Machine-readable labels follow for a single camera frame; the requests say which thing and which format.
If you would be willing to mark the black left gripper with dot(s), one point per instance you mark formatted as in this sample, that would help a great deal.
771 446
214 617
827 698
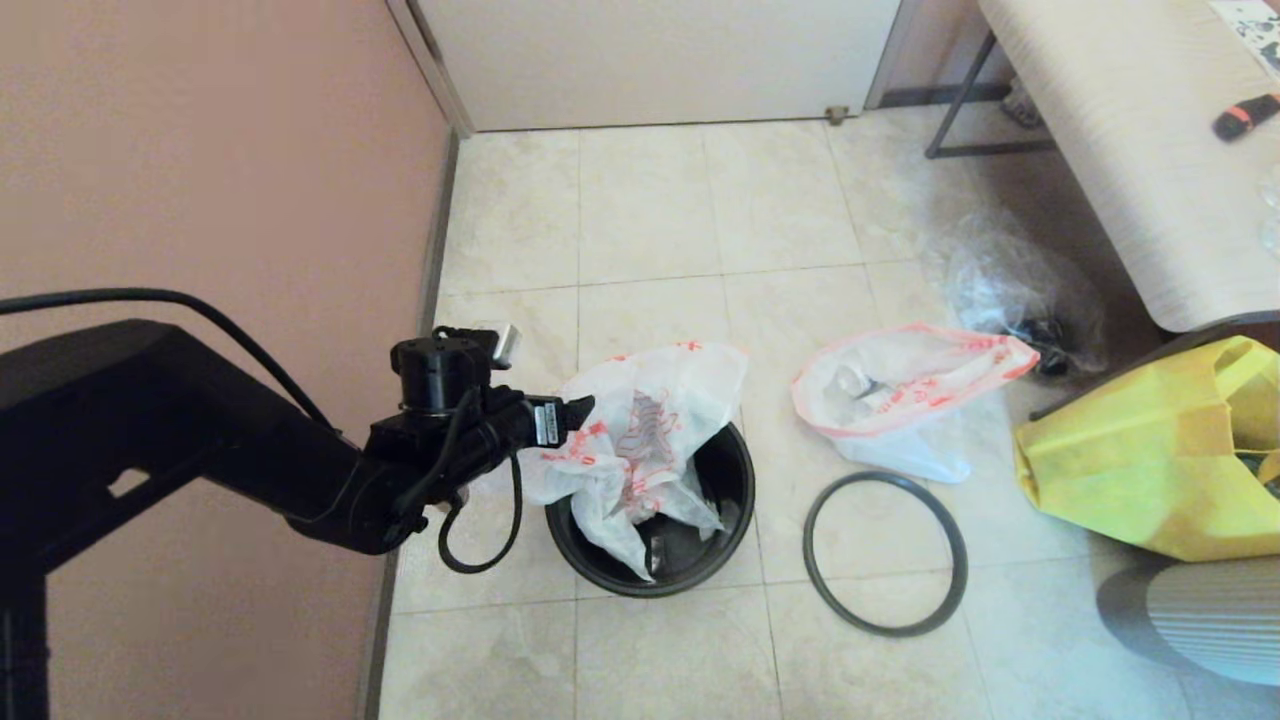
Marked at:
470 435

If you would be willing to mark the white red-printed plastic bag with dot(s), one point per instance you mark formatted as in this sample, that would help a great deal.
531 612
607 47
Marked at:
640 430

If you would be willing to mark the red-printed trash bag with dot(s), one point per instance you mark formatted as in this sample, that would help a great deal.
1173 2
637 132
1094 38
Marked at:
900 400

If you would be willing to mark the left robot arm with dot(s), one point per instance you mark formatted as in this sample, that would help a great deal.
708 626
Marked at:
150 420

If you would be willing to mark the black trash bin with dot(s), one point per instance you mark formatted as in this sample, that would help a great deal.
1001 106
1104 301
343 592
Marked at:
735 500

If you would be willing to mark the clear crumpled plastic bag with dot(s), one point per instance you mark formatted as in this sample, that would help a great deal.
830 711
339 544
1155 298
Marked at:
1000 280

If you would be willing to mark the yellow fabric tote bag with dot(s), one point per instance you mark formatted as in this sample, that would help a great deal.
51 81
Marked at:
1120 470

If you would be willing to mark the clear plastic bottle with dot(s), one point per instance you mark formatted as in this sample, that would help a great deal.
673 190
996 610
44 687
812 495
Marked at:
855 385

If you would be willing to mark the white door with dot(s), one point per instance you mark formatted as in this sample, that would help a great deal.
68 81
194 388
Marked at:
650 60

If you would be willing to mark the small metal door stopper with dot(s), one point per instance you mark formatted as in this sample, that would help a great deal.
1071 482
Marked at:
838 115

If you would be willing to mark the pink fabric partition panel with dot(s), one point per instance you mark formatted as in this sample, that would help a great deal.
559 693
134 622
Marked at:
200 150

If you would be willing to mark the small white grey object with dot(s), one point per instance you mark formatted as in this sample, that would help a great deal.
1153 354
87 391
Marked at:
1022 105

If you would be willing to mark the beige table with metal legs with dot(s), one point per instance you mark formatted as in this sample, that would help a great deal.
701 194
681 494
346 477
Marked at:
1130 150

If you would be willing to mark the black orange marker pen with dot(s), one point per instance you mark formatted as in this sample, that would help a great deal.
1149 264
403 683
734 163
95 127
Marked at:
1245 118

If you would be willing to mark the white printed paper sheet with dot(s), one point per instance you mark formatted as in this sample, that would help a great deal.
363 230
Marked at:
1255 30

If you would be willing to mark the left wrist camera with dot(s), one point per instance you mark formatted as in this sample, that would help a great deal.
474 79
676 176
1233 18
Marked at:
445 365

